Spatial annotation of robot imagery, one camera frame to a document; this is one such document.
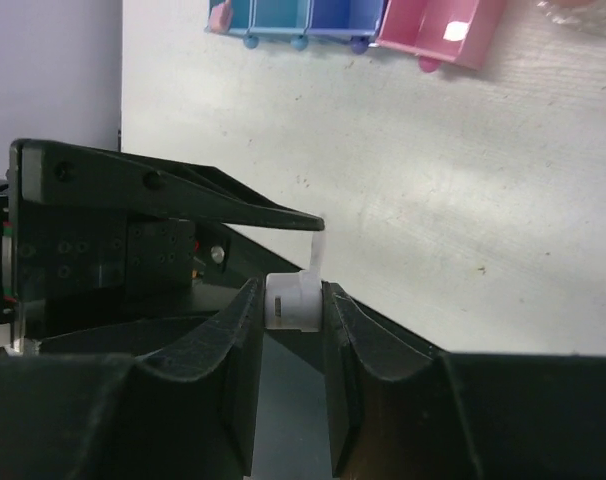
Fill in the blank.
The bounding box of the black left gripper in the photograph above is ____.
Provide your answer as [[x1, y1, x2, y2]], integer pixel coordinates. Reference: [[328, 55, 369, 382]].
[[2, 139, 325, 340]]

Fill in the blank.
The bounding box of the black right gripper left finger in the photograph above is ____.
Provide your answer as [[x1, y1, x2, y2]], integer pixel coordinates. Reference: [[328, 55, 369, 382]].
[[0, 279, 264, 479]]

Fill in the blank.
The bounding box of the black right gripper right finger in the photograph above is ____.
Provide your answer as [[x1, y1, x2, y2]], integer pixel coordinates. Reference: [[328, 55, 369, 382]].
[[322, 283, 606, 479]]

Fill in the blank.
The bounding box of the white pink toothbrush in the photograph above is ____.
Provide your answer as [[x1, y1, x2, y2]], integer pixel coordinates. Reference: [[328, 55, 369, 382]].
[[208, 0, 233, 34]]

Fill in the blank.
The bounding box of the clear textured oval tray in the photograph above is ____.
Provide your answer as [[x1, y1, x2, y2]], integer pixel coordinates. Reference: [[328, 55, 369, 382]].
[[535, 0, 606, 38]]

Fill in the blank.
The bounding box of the light blue drawer box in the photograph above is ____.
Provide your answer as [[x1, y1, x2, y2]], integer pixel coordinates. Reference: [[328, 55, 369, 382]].
[[249, 0, 313, 51], [206, 0, 259, 49]]

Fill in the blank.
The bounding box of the purple drawer box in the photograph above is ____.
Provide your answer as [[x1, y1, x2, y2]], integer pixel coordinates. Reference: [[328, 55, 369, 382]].
[[305, 0, 387, 55]]

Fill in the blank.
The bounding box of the pink drawer box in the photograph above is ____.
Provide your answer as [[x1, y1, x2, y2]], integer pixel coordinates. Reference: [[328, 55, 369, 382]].
[[376, 0, 506, 73]]

